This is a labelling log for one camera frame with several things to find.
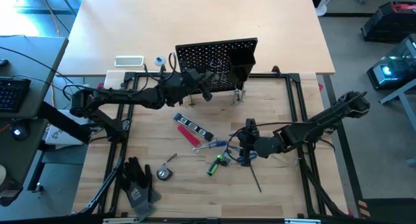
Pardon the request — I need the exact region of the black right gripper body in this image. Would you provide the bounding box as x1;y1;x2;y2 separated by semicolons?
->
238;132;261;154

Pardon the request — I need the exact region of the light wood desk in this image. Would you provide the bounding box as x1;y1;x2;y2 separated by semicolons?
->
57;0;336;78

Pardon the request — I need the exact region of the black computer mouse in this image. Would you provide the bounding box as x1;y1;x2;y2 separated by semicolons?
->
10;125;30;142

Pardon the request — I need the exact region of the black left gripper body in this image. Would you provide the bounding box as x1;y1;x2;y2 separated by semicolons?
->
177;67;211;97

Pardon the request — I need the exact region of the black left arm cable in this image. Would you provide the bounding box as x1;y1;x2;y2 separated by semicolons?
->
142;51;178;84

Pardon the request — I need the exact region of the white printed box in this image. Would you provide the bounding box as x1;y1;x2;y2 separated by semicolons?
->
45;109;94;146

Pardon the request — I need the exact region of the black torpedo level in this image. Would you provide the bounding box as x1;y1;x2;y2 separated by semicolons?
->
172;112;215;142

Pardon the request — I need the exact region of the green black screwdriver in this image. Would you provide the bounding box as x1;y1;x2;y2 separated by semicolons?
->
207;154;224;177

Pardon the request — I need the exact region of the clear blue handled screwdriver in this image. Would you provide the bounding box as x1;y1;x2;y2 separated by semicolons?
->
207;139;228;149

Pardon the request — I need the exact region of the grey metal table leg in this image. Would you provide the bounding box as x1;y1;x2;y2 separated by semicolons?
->
378;80;416;166

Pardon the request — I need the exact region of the white rectangular tray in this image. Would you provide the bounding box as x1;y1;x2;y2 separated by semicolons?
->
114;55;145;68

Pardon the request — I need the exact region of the black pegboard bin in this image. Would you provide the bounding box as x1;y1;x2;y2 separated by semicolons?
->
228;48;257;84

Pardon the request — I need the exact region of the metal screwdriver holder rack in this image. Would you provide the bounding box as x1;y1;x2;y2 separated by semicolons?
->
218;71;232;86

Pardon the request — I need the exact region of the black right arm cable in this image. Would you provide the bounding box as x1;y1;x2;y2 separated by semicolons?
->
226;121;295;163

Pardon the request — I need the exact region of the grey desk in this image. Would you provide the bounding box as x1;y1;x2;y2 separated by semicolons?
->
0;35;70;189

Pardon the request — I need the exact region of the white fan base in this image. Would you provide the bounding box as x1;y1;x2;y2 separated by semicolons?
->
311;0;341;17

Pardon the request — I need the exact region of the black metal pegboard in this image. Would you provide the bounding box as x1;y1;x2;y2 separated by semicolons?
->
174;37;259;107

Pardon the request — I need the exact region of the black red equipment case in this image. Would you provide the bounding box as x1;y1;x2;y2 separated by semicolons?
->
359;1;416;43

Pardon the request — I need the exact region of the black upright post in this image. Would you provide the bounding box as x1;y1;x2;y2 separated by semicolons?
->
36;101;92;144

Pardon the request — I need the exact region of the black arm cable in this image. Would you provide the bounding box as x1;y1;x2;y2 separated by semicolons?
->
142;51;178;84
226;121;295;163

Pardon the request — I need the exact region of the black keyboard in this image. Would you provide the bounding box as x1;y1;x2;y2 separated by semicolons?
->
0;77;32;114

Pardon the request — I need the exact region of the blue T-handle hex key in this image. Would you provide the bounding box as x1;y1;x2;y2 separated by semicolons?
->
232;145;263;193

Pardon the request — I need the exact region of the black grey work glove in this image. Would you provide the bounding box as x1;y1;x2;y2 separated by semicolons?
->
118;156;163;222

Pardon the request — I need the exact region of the RGB lit computer case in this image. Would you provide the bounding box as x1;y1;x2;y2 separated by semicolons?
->
366;34;416;91

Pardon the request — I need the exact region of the black tape measure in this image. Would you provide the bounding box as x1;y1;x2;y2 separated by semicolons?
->
156;152;179;182

